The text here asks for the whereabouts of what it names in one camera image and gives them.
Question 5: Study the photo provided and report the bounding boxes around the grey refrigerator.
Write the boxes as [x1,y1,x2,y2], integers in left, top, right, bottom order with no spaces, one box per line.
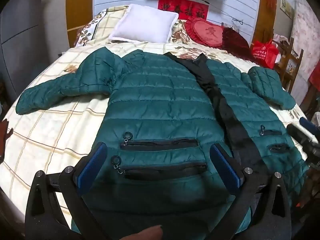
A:
[0,0,70,100]

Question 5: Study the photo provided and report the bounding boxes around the wall picture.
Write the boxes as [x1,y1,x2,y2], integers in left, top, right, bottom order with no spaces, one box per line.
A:
[279,0,295,18]

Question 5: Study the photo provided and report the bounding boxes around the red shopping bag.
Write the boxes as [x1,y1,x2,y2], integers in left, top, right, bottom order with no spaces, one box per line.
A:
[251,39,279,68]

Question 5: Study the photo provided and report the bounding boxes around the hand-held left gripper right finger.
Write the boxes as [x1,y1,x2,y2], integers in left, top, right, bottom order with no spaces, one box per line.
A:
[209,143,294,240]

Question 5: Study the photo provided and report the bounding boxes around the white pillow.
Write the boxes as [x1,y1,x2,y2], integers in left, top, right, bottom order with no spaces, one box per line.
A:
[108,4,179,43]

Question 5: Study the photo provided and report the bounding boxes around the red wall banner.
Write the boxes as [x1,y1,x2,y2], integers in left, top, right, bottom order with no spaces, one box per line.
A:
[158,0,210,20]

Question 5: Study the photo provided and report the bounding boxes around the person's left hand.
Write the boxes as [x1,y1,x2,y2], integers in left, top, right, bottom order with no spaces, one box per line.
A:
[114,226,164,240]

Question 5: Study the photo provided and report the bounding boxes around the red heart cushion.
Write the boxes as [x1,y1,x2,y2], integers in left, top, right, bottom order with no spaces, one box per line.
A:
[184,17,225,47]

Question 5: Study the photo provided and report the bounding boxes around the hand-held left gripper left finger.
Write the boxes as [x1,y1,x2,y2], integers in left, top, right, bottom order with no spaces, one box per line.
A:
[24,142,110,240]

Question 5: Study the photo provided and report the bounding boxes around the bed with floral sheet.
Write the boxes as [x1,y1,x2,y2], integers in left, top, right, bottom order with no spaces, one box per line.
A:
[0,5,310,205]

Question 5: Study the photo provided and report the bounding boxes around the wooden chair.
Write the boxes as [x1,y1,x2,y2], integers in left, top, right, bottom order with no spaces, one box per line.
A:
[274,37,304,93]

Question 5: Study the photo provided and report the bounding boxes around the green quilted jacket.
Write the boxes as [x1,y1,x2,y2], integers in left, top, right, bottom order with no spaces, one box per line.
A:
[15,47,310,240]

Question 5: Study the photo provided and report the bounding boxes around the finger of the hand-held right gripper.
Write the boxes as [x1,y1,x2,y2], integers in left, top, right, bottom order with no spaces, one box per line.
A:
[299,117,320,132]
[286,124,320,155]

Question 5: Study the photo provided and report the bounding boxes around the dark red cushion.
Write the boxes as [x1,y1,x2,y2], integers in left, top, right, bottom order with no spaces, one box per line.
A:
[221,27,252,55]

